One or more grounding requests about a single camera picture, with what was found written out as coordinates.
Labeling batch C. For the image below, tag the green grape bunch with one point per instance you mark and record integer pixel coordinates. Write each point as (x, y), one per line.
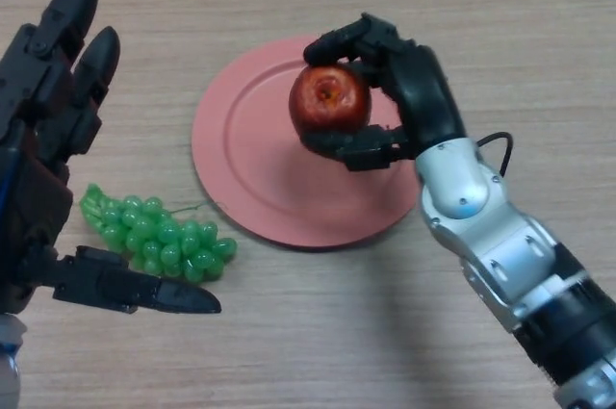
(154, 238)

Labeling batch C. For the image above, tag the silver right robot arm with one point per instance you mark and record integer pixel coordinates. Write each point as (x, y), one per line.
(481, 216)

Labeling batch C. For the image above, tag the red apple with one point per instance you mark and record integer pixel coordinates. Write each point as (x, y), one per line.
(329, 101)

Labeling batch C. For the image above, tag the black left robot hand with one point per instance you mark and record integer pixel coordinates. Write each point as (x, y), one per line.
(38, 86)

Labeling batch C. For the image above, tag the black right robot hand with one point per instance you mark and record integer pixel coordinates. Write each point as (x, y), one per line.
(428, 96)

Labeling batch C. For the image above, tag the pink round plate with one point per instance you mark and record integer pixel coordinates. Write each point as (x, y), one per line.
(250, 163)

